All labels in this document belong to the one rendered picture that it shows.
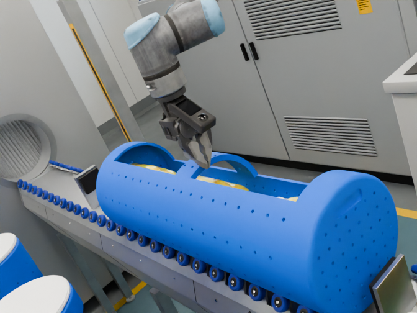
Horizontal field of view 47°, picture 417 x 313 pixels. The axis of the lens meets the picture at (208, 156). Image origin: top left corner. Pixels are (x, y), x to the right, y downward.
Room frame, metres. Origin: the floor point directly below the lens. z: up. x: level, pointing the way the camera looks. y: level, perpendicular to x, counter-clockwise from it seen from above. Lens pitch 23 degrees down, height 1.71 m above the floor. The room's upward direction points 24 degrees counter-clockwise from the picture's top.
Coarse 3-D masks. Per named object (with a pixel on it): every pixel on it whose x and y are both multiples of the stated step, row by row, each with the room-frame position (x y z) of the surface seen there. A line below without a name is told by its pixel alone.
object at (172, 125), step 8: (184, 88) 1.09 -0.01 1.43; (168, 96) 1.07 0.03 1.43; (176, 96) 1.07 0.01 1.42; (168, 112) 1.11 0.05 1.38; (160, 120) 1.12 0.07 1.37; (168, 120) 1.09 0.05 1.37; (176, 120) 1.07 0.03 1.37; (168, 128) 1.11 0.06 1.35; (176, 128) 1.07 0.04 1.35; (184, 128) 1.06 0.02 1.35; (192, 128) 1.07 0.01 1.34; (168, 136) 1.11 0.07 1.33; (184, 136) 1.06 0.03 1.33; (192, 136) 1.07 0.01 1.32
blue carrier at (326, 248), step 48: (144, 144) 1.48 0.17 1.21; (96, 192) 1.42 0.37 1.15; (144, 192) 1.18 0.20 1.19; (192, 192) 1.02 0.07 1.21; (240, 192) 0.90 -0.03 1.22; (288, 192) 1.08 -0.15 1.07; (336, 192) 0.75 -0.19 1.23; (384, 192) 0.81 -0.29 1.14; (192, 240) 0.98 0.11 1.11; (240, 240) 0.84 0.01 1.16; (288, 240) 0.74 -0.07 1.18; (336, 240) 0.72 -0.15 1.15; (384, 240) 0.79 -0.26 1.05; (288, 288) 0.73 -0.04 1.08; (336, 288) 0.70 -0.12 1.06
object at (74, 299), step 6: (72, 288) 1.16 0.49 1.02; (72, 294) 1.13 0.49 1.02; (72, 300) 1.11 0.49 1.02; (78, 300) 1.14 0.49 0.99; (66, 306) 1.09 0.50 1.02; (72, 306) 1.10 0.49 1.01; (78, 306) 1.12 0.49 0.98; (66, 312) 1.07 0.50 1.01; (72, 312) 1.09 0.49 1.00; (78, 312) 1.10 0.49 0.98
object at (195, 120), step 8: (184, 96) 1.09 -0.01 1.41; (168, 104) 1.08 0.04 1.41; (176, 104) 1.07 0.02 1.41; (184, 104) 1.06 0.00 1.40; (192, 104) 1.06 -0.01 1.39; (176, 112) 1.06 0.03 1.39; (184, 112) 1.04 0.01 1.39; (192, 112) 1.04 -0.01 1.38; (200, 112) 1.03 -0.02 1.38; (208, 112) 1.03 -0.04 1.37; (184, 120) 1.04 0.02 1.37; (192, 120) 1.02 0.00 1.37; (200, 120) 1.01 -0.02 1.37; (208, 120) 1.01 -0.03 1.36; (200, 128) 1.00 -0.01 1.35; (208, 128) 1.01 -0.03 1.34
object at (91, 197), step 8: (88, 168) 1.87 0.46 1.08; (96, 168) 1.85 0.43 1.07; (80, 176) 1.83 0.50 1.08; (88, 176) 1.83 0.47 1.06; (96, 176) 1.84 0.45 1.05; (80, 184) 1.82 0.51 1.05; (88, 184) 1.82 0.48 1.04; (88, 192) 1.81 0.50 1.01; (88, 200) 1.82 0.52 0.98; (96, 200) 1.83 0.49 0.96
